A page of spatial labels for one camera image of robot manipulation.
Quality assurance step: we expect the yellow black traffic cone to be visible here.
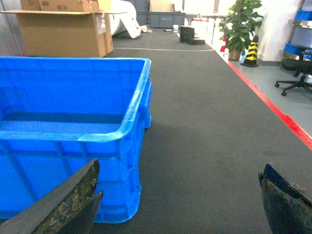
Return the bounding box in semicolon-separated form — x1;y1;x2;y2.
241;35;259;68

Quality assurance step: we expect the blue plastic crate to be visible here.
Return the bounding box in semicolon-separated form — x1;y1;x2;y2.
0;57;152;223

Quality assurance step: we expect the grey storage crate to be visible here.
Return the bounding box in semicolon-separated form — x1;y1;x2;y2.
136;12;186;28

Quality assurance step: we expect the black office chair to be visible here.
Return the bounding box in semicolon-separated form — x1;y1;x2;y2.
275;45;312;96

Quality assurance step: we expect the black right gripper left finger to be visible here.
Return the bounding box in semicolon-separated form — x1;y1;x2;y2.
0;159;103;234

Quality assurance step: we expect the green potted plant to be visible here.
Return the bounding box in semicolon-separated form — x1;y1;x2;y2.
220;0;263;60

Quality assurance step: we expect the metal shelf with blue bins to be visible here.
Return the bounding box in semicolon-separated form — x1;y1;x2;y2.
282;0;312;60

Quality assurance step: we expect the white bubble wrap roll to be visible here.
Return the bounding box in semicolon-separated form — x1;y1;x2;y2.
110;0;141;39

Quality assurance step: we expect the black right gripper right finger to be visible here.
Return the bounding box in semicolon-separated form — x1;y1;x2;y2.
258;164;312;234

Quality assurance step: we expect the large brown cardboard box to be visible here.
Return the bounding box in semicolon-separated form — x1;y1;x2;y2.
1;10;123;58

